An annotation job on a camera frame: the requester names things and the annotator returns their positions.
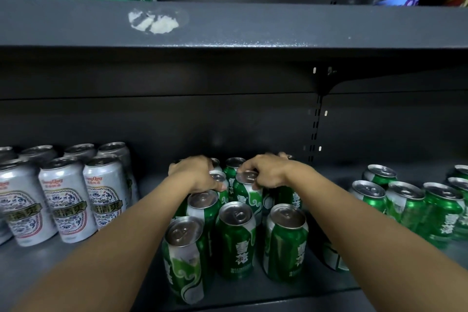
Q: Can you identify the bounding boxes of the group of white patterned cans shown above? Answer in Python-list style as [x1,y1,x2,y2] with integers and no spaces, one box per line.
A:
[0,142,140,247]

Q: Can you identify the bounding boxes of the cluster of green beer cans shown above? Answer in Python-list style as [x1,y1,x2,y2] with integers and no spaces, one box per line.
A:
[162,156,351,305]
[349,164,468,250]

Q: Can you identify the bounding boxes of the small-topped green drink can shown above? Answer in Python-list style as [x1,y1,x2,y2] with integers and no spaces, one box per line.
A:
[209,170,230,206]

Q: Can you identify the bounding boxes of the grey metal shelf board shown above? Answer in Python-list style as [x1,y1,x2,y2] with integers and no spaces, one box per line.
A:
[0,161,468,312]
[0,0,468,101]

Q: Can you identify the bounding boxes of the person's left hand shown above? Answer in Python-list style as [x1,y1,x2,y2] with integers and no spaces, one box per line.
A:
[168,156,227,194]

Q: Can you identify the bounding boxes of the person's right hand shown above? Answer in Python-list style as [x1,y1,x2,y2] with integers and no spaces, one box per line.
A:
[238,152,295,189]

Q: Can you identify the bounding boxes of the person's right forearm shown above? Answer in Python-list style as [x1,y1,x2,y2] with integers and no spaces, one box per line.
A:
[282,159,468,312]

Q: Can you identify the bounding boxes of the person's left forearm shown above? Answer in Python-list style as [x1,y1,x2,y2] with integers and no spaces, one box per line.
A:
[11,173,206,312]

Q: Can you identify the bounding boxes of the green drink can white swirl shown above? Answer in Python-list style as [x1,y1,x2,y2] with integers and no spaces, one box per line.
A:
[233,170,264,227]

